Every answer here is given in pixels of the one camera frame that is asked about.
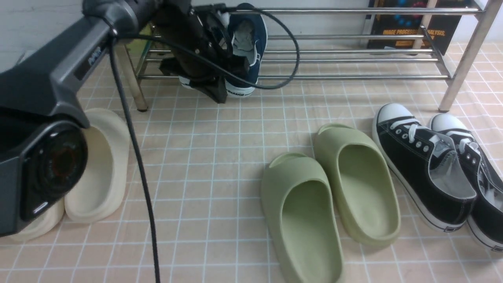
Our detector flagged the left black canvas sneaker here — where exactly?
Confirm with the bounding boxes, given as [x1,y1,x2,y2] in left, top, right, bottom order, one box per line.
[372,103,477,233]

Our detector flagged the left green foam slide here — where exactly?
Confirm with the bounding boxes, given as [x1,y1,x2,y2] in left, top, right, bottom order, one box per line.
[260,152,343,283]

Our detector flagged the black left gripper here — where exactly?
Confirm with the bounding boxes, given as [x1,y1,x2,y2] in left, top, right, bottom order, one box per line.
[152,0,249,104]

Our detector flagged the silver metal shoe rack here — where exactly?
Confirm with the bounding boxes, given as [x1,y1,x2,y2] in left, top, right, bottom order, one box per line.
[114,0,503,113]

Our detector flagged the right cream foam slide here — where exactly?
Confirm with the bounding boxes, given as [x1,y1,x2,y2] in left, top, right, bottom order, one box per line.
[64,108,130,223]

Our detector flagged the right green foam slide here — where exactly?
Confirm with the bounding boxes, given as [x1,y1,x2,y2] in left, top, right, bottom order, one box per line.
[313,123,401,247]

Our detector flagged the cream foam slide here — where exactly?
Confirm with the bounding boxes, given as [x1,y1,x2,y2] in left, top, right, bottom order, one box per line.
[64,108,130,223]
[6,198,65,242]

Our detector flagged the black canvas sneaker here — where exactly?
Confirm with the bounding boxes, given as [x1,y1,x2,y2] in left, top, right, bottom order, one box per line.
[429,113,503,252]
[372,103,477,233]

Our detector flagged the right black canvas sneaker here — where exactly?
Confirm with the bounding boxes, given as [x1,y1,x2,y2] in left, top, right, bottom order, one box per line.
[429,113,503,252]

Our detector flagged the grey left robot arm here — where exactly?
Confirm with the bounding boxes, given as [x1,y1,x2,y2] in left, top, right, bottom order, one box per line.
[0,0,250,237]

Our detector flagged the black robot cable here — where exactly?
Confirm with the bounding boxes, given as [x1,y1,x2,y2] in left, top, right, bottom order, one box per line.
[108,4,301,283]

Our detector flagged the dark book with orange text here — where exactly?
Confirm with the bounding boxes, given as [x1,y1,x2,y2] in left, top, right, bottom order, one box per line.
[361,0,469,55]

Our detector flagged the navy canvas sneaker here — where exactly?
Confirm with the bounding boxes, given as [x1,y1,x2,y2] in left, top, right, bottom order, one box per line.
[225,14,269,98]
[178,76,205,90]

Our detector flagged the green foam slide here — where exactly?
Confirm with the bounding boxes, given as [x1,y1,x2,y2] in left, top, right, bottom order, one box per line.
[313,123,401,247]
[260,152,343,283]

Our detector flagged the left cream foam slide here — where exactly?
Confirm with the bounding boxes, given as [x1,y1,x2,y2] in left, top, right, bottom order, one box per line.
[6,198,65,242]

